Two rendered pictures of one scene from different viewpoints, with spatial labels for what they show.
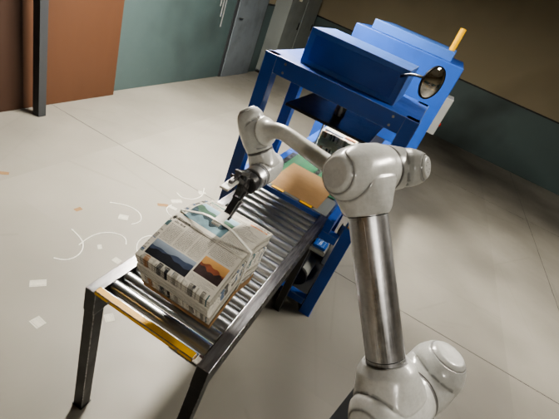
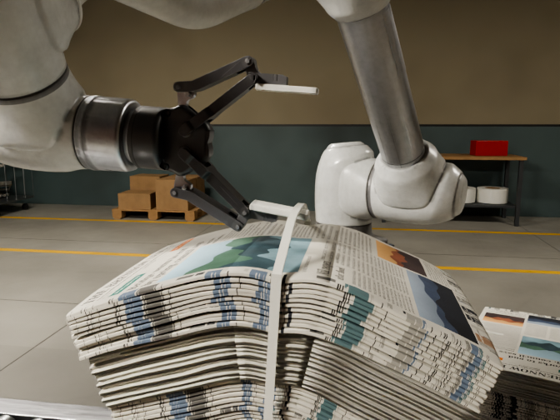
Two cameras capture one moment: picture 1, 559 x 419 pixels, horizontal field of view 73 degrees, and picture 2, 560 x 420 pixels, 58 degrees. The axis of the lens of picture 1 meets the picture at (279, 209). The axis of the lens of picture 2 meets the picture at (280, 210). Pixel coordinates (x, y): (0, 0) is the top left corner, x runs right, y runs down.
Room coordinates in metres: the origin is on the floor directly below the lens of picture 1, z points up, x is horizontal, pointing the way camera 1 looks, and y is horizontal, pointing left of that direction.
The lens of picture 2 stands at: (1.09, 0.76, 1.32)
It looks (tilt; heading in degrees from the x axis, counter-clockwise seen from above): 10 degrees down; 266
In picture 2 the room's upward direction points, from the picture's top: straight up
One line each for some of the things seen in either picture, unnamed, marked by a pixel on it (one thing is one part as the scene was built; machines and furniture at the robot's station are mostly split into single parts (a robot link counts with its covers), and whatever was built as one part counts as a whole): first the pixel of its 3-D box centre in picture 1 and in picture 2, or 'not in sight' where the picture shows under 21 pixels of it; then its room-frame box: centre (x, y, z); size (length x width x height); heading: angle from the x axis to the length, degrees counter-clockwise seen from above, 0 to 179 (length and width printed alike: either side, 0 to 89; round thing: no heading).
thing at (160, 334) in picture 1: (144, 322); not in sight; (0.86, 0.28, 0.81); 0.43 x 0.03 x 0.02; 77
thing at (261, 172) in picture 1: (254, 178); (116, 134); (1.24, 0.13, 1.31); 0.09 x 0.06 x 0.09; 78
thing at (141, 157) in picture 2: (244, 185); (173, 139); (1.17, 0.14, 1.30); 0.09 x 0.07 x 0.08; 168
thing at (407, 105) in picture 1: (350, 87); not in sight; (2.50, -0.11, 1.50); 0.94 x 0.68 x 0.10; 77
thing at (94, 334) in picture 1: (86, 359); not in sight; (0.94, 0.51, 0.34); 0.06 x 0.06 x 0.68; 77
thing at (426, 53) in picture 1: (390, 102); not in sight; (5.14, -0.78, 1.03); 1.50 x 1.29 x 2.07; 167
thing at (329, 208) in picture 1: (306, 185); not in sight; (2.50, -0.11, 0.75); 0.70 x 0.65 x 0.10; 167
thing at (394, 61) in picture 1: (361, 64); not in sight; (2.50, -0.11, 1.65); 0.60 x 0.45 x 0.20; 77
